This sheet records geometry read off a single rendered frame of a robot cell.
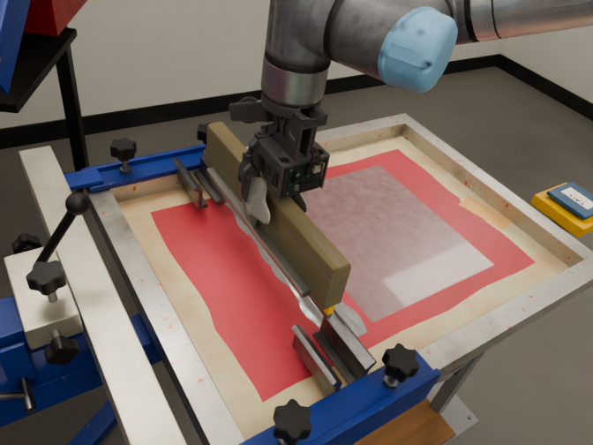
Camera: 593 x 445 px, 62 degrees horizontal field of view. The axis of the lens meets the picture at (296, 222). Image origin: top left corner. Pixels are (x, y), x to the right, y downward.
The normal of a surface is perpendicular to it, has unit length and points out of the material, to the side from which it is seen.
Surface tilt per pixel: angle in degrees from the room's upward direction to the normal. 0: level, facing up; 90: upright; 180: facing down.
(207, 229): 0
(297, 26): 101
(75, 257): 0
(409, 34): 55
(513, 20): 110
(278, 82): 90
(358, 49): 98
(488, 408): 0
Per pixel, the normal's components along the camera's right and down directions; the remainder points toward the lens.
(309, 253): -0.84, 0.26
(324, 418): 0.15, -0.74
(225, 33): 0.53, 0.62
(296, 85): 0.04, 0.66
